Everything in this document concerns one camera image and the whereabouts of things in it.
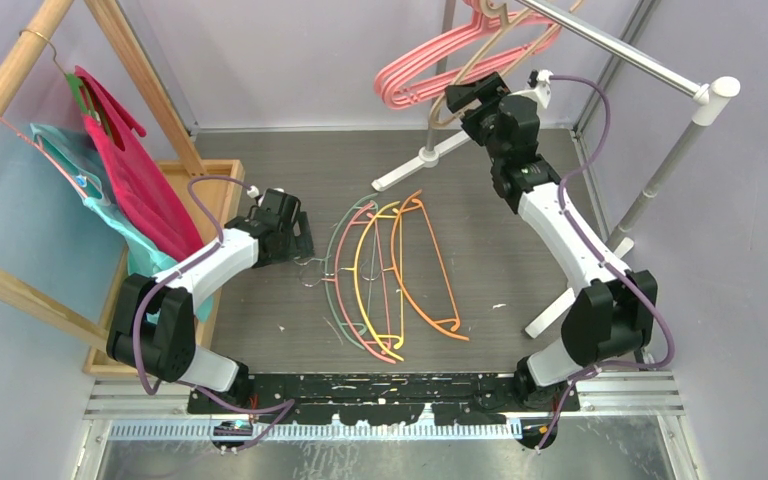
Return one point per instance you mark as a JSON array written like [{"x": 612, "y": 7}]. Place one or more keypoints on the thin pink wire hanger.
[{"x": 345, "y": 293}]

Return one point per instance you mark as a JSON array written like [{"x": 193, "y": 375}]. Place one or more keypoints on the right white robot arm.
[{"x": 610, "y": 315}]

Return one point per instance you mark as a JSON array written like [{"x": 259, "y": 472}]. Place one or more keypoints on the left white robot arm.
[{"x": 153, "y": 324}]

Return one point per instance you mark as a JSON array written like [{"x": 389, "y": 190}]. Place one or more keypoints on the beige plastic hanger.
[{"x": 484, "y": 62}]

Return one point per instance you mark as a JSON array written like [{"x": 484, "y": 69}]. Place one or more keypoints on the thick pink plastic hanger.
[{"x": 424, "y": 60}]

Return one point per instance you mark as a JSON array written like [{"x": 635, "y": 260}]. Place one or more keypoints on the yellow wire hanger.
[{"x": 368, "y": 269}]

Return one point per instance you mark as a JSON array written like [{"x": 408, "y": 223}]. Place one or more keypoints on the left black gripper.
[{"x": 299, "y": 246}]

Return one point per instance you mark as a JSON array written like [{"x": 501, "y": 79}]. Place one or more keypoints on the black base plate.
[{"x": 397, "y": 398}]

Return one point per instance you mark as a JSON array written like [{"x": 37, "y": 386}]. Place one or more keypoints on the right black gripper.
[{"x": 487, "y": 90}]

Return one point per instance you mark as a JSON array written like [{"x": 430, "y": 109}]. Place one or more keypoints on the green wire hanger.
[{"x": 347, "y": 329}]

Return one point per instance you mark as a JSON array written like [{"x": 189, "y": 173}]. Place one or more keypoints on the green hanger on rack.
[{"x": 83, "y": 96}]

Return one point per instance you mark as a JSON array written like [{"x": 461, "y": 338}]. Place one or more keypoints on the pink hanger on wooden rack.
[{"x": 72, "y": 157}]

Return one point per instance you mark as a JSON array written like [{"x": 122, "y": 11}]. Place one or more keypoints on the teal garment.
[{"x": 143, "y": 256}]

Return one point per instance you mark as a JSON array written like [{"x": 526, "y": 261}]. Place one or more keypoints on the red garment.
[{"x": 140, "y": 188}]

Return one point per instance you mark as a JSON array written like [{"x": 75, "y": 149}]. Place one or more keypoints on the wooden tray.
[{"x": 222, "y": 199}]

